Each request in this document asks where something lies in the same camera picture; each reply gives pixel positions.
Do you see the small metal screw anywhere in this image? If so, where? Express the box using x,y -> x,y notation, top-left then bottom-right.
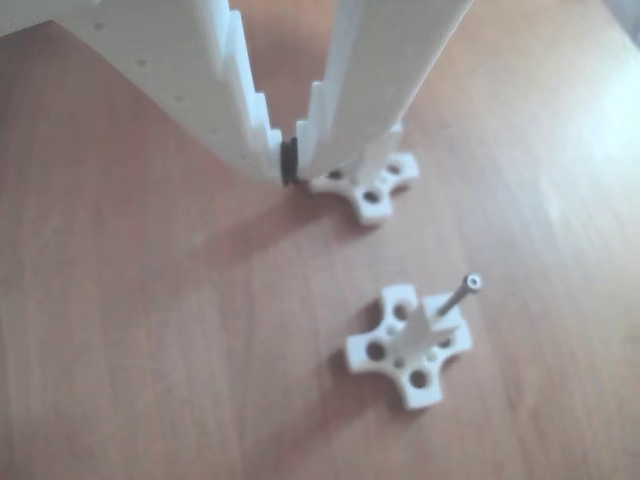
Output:
433,273 -> 485,317

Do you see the white cross-base post stand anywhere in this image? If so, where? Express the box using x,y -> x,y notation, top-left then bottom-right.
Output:
309,119 -> 420,227
345,282 -> 475,411

